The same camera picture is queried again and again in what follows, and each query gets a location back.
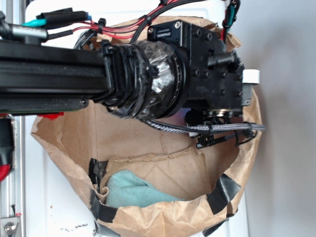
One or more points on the black gripper servo housing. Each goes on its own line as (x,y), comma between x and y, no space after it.
(208,78)

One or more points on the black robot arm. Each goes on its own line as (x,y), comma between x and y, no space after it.
(132,80)

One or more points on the teal microfibre cloth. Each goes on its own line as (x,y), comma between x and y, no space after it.
(127,189)

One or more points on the brown paper bag bin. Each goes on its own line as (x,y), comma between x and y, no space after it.
(91,145)

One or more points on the aluminium extrusion rail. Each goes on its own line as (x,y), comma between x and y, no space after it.
(12,188)

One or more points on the metal corner bracket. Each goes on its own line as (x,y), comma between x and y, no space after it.
(10,227)

